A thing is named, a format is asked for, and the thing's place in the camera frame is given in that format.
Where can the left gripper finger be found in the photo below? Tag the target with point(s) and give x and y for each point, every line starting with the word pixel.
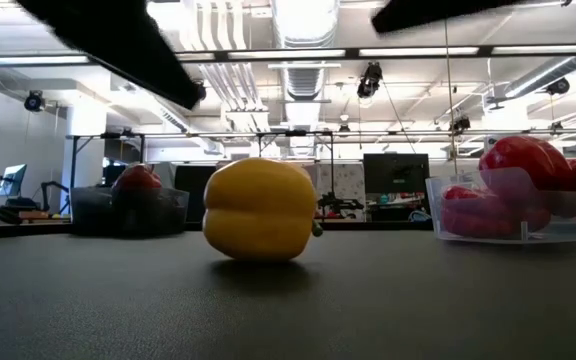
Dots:
pixel 118 40

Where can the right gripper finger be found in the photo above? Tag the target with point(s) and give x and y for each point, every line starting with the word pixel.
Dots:
pixel 433 12

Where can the dark red apple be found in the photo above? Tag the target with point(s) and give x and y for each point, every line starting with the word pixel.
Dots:
pixel 137 179

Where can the yellow bell pepper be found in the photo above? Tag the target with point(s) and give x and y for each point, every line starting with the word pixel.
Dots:
pixel 260 210

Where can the black background robot arm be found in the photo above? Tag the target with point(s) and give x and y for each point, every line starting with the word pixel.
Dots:
pixel 50 187

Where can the black ceiling spotlight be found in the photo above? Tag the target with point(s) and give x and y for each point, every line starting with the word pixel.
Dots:
pixel 200 90
pixel 370 80
pixel 34 101
pixel 559 86

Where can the black background monitor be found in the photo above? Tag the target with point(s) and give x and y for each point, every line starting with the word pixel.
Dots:
pixel 395 172

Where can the tilted background monitor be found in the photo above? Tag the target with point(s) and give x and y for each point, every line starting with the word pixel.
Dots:
pixel 13 180

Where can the dark grey plastic basket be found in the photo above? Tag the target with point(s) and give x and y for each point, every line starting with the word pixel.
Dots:
pixel 168 215

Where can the clear plastic bin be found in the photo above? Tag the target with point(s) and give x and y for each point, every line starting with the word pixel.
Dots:
pixel 568 227

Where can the black table mat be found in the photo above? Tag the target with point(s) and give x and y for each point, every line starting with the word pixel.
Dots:
pixel 288 310

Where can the black overhead frame bar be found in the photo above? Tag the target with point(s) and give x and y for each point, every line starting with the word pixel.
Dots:
pixel 353 52

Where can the white ceiling air duct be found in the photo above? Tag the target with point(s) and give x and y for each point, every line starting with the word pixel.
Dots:
pixel 305 80

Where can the black background rig frame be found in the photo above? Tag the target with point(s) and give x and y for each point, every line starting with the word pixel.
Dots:
pixel 332 160

